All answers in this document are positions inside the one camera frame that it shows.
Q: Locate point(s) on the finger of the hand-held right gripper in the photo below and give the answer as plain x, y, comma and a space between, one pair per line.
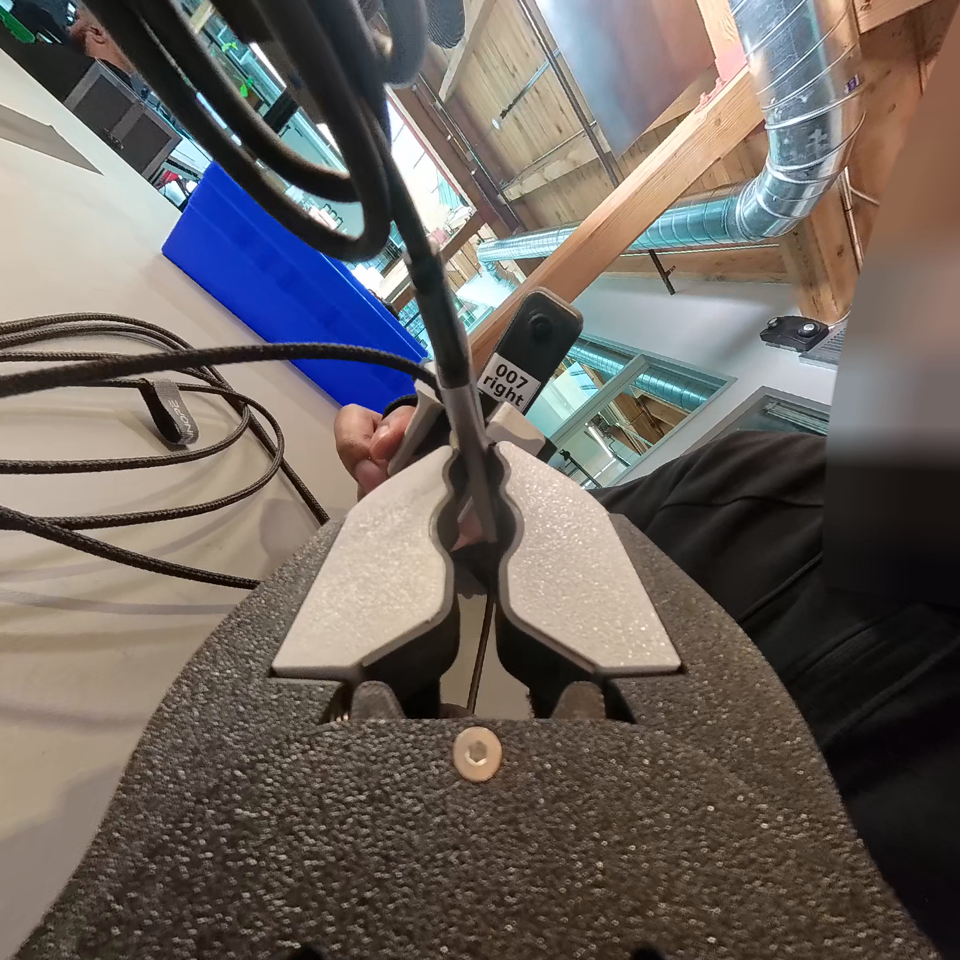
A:
420, 435
514, 427

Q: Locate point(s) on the person's black jacket torso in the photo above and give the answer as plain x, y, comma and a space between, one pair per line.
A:
862, 712

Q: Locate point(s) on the wooden post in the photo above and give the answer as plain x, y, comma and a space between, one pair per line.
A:
637, 202

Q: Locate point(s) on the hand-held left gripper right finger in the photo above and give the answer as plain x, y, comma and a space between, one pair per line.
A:
585, 585

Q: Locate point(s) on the small metal air duct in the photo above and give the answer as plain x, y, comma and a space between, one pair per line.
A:
675, 382

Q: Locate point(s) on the blue plastic bin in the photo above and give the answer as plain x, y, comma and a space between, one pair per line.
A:
285, 315

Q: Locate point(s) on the person's right hand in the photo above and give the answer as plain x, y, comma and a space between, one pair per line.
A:
367, 442

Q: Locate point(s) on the black wall bracket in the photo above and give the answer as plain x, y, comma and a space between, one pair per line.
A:
664, 274

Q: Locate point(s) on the large metal air duct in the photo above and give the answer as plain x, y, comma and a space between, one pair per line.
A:
802, 112

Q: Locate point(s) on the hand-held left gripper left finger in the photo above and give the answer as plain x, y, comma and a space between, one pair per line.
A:
375, 585

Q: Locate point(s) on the person's right forearm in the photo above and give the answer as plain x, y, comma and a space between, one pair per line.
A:
712, 510

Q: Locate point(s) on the dark grey cabinet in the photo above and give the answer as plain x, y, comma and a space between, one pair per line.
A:
120, 120

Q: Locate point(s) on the black ceiling device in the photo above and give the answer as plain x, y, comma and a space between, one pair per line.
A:
795, 334

